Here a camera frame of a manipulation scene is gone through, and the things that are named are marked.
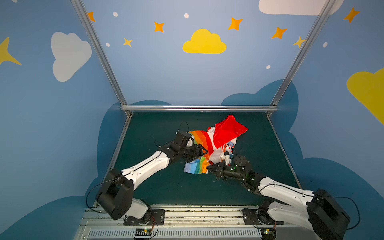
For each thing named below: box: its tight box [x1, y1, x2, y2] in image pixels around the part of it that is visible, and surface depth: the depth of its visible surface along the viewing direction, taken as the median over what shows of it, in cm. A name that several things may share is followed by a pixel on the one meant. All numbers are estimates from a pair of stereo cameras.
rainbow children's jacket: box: [184, 115, 248, 175], surface depth 103 cm
